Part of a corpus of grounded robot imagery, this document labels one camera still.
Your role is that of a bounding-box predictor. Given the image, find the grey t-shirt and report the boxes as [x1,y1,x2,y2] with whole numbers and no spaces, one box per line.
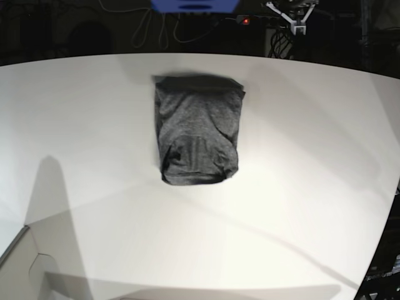
[153,74,246,186]

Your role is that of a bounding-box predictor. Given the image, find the white power strip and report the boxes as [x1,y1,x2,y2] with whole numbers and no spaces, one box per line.
[235,14,279,27]

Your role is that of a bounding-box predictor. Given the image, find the blue box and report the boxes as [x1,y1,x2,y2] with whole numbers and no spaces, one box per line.
[151,0,239,13]

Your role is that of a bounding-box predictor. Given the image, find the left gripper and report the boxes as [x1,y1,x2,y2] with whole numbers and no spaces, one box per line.
[265,0,319,26]

